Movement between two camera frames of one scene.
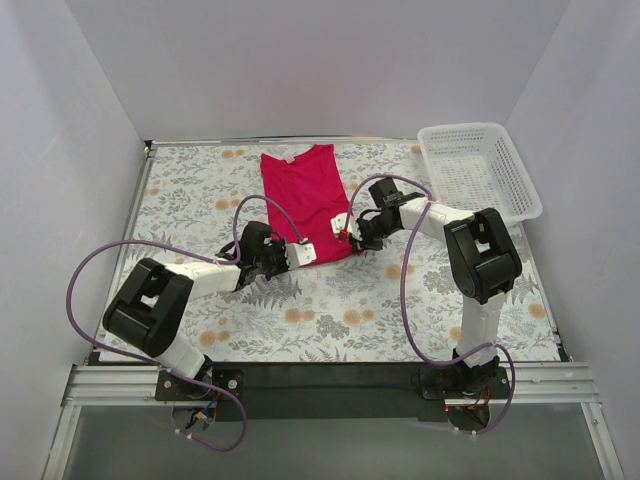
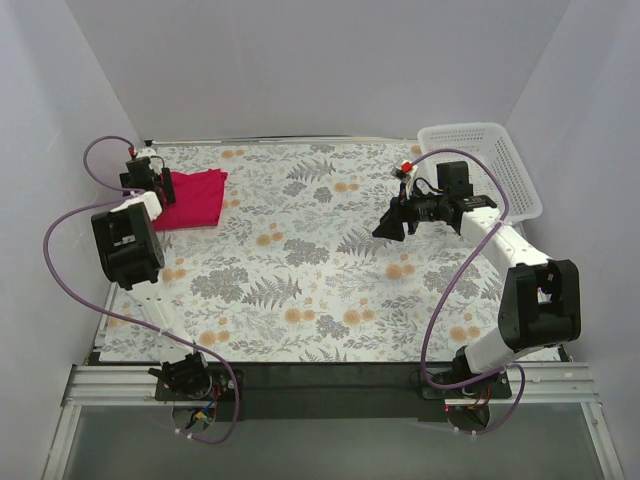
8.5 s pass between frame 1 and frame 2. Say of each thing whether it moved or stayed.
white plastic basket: stayed
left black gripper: moved
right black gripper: moved
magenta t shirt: moved
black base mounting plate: stayed
